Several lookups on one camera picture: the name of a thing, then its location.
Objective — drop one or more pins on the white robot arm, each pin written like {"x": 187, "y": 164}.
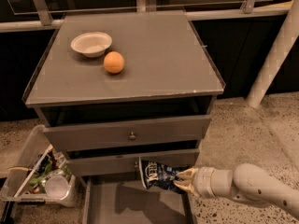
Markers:
{"x": 247, "y": 184}

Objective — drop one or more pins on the grey top drawer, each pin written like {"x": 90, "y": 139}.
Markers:
{"x": 127, "y": 133}

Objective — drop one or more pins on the metal railing with glass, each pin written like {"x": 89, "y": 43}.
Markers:
{"x": 34, "y": 15}

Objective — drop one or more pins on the clear plastic bin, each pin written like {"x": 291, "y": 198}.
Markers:
{"x": 37, "y": 163}

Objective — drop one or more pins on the grey drawer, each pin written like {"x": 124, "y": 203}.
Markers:
{"x": 121, "y": 199}
{"x": 127, "y": 133}
{"x": 127, "y": 163}

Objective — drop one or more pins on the grey bottom drawer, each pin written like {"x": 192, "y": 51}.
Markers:
{"x": 121, "y": 199}

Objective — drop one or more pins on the orange ball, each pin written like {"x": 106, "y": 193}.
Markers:
{"x": 114, "y": 62}

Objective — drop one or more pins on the white diagonal pole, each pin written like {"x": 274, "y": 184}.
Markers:
{"x": 279, "y": 51}

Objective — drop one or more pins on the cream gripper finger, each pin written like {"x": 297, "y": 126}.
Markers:
{"x": 188, "y": 173}
{"x": 188, "y": 186}

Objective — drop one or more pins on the grey middle drawer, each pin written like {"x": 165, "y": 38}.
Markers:
{"x": 127, "y": 163}

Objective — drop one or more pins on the white paper bowl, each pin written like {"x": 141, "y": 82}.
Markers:
{"x": 91, "y": 45}

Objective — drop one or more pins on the blue chip bag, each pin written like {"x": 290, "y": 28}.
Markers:
{"x": 155, "y": 174}

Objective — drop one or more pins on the grey drawer cabinet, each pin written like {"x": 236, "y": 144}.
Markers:
{"x": 167, "y": 74}

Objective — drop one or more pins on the white cup in bin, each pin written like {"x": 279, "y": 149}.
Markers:
{"x": 56, "y": 187}

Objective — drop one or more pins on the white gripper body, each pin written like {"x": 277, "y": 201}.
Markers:
{"x": 205, "y": 181}

